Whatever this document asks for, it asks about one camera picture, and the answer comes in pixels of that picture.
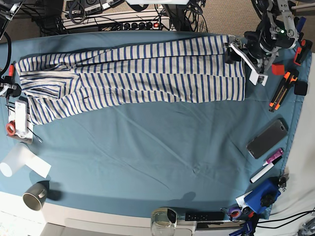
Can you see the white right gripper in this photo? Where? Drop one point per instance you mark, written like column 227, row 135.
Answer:
column 7, row 83

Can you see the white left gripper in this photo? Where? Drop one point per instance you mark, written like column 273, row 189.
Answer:
column 236, row 51

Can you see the blue white striped T-shirt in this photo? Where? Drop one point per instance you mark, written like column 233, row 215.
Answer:
column 189, row 70

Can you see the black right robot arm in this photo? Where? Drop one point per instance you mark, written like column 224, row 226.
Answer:
column 8, row 9

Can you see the red tape roll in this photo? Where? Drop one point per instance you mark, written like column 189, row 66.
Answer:
column 10, row 128

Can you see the white plastic screw box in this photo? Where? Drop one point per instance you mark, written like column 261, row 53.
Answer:
column 21, row 122

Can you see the red cube block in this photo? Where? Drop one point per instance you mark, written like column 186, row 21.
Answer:
column 278, row 69

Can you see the orange black utility knife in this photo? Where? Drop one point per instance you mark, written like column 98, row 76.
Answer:
column 285, row 85

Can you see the translucent white plastic cup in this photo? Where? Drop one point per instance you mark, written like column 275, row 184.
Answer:
column 16, row 159

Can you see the orange black clamp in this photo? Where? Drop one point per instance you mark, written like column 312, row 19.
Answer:
column 302, row 51

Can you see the black square box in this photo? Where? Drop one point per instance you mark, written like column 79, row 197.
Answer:
column 301, row 88

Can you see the black power strip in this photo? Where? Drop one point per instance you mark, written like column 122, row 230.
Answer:
column 125, row 26

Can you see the smartphone in clear case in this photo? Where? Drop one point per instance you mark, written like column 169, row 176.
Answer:
column 273, row 134

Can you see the grey metal mug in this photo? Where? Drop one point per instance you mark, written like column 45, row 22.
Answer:
column 35, row 197

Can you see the pink marker pen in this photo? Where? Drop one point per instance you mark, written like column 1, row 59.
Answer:
column 274, row 156

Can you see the blue table cloth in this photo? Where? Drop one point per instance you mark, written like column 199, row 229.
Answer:
column 134, row 158

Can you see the white board marker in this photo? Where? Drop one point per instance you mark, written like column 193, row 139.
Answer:
column 264, row 170

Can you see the blue clamp tool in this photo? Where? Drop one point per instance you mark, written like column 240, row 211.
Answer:
column 263, row 196

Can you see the purple tape roll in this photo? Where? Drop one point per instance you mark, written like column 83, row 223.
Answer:
column 235, row 212

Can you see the black remote control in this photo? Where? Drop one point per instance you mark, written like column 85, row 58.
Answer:
column 204, row 216

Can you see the clear glass jar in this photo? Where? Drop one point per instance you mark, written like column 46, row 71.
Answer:
column 163, row 222

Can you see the red handled screwdriver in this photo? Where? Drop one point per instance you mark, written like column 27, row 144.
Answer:
column 11, row 70

